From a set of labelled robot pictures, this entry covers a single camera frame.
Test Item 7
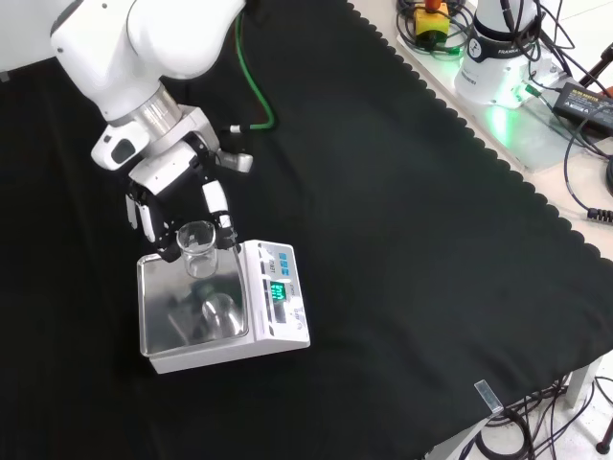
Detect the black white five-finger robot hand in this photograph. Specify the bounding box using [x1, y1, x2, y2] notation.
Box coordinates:
[90, 106, 256, 265]

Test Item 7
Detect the grey metal base plate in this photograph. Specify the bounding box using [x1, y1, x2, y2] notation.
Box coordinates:
[396, 26, 613, 174]

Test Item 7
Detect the black tripod foot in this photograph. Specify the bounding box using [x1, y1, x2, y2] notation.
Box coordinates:
[595, 414, 613, 454]

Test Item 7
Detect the black scalloped bench cloth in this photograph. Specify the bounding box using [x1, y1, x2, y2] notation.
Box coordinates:
[0, 0, 613, 460]

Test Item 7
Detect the black cable coil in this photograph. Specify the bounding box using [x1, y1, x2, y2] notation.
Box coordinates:
[395, 0, 473, 58]

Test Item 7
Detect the clear glass beaker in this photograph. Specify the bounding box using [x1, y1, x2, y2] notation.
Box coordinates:
[175, 220, 220, 280]

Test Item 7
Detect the green cable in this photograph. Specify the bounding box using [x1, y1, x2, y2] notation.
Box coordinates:
[229, 10, 278, 135]

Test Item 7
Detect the black power adapter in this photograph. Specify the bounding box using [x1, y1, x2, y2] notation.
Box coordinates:
[552, 80, 613, 140]

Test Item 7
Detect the white table leg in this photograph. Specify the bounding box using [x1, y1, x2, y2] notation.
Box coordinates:
[567, 356, 602, 409]

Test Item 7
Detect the black red tripod leg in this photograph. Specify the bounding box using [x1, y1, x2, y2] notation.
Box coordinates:
[573, 41, 613, 100]

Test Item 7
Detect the black floor cable bundle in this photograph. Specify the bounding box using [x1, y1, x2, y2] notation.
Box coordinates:
[471, 376, 613, 460]

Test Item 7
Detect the clear tape strip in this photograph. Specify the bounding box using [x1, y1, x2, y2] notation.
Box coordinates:
[473, 379, 505, 415]

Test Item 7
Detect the yellow stop button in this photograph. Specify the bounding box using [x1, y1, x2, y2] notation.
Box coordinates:
[414, 0, 451, 43]

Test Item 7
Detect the white electronic balance steel pan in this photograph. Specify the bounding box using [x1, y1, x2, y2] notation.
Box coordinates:
[136, 238, 311, 376]

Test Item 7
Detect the black cable with strain relief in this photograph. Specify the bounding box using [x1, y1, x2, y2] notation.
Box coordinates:
[562, 117, 613, 222]

